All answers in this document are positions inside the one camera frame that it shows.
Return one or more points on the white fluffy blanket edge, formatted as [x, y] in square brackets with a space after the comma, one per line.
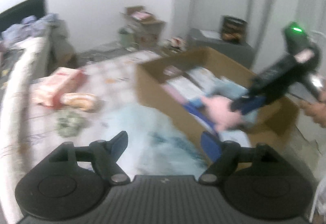
[32, 64]

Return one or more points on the red tissue pack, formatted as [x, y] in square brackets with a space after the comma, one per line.
[63, 80]

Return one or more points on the lavender crumpled clothes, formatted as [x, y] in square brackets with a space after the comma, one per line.
[30, 27]

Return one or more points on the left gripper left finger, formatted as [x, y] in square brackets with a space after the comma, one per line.
[105, 157]

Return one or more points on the grey side table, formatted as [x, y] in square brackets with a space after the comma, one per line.
[242, 53]

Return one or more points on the open cardboard box corner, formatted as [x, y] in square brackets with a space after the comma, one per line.
[145, 26]

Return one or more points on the pink soft pillow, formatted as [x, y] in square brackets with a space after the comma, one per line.
[218, 110]

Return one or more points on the green floral scrunchie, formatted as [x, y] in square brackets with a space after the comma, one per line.
[69, 123]

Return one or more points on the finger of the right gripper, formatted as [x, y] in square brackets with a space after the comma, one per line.
[247, 104]

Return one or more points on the green container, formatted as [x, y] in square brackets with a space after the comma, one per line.
[126, 36]

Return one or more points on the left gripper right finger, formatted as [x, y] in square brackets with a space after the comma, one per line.
[223, 155]

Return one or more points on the black headboard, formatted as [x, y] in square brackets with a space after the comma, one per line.
[15, 14]

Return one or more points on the person right hand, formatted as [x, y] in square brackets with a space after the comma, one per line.
[316, 110]

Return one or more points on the white plastic bag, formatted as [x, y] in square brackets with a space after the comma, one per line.
[155, 146]

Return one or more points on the brown cardboard box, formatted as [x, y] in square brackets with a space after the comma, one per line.
[216, 74]

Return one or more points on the dark snack box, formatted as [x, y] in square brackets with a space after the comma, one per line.
[233, 29]

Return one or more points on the white blue paper pack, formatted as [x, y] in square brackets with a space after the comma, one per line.
[193, 83]

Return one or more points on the checkered floral bed sheet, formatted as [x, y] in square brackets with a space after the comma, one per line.
[112, 81]

